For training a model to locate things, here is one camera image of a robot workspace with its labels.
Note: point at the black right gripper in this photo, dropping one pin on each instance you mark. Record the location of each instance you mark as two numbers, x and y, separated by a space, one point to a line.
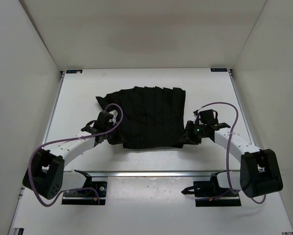
188 137

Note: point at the corner label sticker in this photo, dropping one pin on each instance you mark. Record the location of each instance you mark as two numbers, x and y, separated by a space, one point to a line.
74 71
219 70

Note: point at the aluminium table front rail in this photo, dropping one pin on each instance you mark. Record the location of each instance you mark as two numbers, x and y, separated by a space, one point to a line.
204 173

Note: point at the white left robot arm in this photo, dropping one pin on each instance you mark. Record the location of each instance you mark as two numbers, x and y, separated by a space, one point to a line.
46 175

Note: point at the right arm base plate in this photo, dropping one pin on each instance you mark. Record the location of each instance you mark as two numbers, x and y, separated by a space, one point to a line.
210 194

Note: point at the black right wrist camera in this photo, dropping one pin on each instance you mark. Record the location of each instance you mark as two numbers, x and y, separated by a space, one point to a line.
208 117

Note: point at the right corner label sticker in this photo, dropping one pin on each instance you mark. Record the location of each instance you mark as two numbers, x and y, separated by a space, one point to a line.
219 70

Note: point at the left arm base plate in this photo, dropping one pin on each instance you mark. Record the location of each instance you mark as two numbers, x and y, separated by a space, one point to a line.
88 197

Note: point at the left corner label sticker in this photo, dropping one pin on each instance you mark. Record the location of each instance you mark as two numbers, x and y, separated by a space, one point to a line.
74 71

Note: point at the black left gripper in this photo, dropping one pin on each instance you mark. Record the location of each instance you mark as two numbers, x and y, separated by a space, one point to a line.
117 139

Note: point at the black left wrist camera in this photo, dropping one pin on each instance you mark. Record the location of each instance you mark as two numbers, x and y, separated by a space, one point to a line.
104 121

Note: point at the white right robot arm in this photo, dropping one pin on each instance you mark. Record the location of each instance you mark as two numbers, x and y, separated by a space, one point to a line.
249 169

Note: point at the black pleated skirt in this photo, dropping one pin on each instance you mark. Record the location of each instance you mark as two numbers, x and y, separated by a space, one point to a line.
153 116

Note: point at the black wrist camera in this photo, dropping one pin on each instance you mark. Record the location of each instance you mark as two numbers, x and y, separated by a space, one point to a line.
208 117
104 121

